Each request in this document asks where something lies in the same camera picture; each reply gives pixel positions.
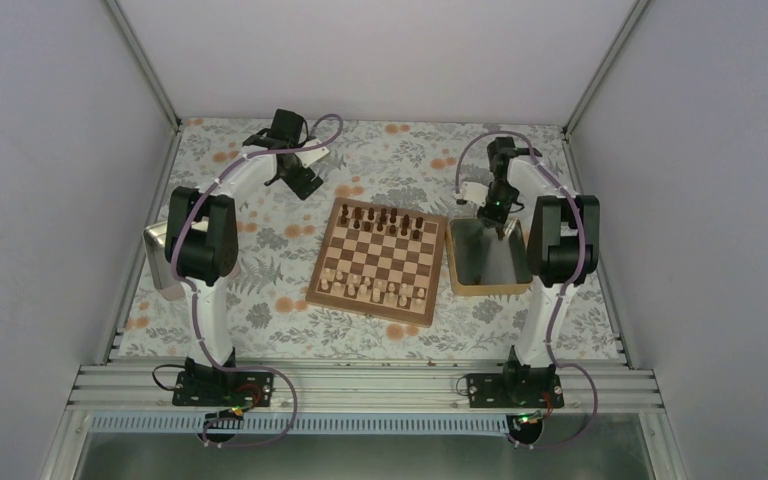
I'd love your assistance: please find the yellow metal tin box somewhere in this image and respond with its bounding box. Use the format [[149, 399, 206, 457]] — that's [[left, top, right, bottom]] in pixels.
[[446, 218, 533, 297]]

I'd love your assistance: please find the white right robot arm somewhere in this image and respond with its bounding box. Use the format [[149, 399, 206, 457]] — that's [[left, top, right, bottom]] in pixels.
[[477, 131, 600, 368]]

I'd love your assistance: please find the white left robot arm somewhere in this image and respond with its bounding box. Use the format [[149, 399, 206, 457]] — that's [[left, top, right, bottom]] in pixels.
[[164, 109, 339, 405]]

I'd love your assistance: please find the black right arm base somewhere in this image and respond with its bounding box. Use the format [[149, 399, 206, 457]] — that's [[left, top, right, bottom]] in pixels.
[[465, 368, 565, 409]]

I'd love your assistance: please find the metal tin under left arm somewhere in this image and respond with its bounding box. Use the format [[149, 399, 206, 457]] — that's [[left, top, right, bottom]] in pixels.
[[143, 219, 239, 306]]

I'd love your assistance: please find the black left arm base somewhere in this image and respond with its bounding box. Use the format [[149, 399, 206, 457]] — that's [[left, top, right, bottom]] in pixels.
[[172, 370, 274, 409]]

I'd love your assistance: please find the floral table mat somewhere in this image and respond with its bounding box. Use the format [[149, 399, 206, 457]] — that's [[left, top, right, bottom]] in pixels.
[[118, 117, 624, 363]]

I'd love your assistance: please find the wooden chessboard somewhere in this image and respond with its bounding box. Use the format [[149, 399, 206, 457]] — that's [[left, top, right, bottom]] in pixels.
[[306, 198, 447, 328]]

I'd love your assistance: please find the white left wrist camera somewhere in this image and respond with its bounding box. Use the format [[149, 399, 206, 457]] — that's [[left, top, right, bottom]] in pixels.
[[296, 139, 330, 167]]

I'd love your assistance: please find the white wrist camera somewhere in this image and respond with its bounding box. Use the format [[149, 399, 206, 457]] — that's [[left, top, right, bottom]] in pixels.
[[296, 139, 330, 167], [454, 181, 488, 206]]

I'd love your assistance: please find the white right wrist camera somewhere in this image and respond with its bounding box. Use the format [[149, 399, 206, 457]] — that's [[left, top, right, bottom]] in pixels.
[[454, 181, 488, 206]]

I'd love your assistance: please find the aluminium rail frame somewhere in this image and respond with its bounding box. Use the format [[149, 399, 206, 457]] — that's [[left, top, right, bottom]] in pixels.
[[67, 360, 664, 413]]

